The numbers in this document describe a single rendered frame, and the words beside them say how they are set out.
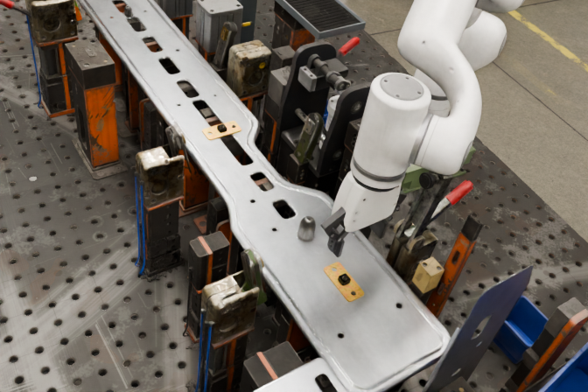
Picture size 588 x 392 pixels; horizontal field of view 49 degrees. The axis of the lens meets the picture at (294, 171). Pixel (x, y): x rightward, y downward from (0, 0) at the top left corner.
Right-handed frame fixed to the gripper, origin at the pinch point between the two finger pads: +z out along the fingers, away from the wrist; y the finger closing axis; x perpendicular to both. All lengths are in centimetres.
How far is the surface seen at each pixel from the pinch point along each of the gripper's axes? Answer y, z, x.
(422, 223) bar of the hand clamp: -13.8, 1.2, 1.9
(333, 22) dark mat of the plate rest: -33, -4, -55
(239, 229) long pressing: 10.8, 12.4, -19.5
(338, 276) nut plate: 0.3, 11.9, -1.3
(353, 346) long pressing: 6.4, 12.1, 11.6
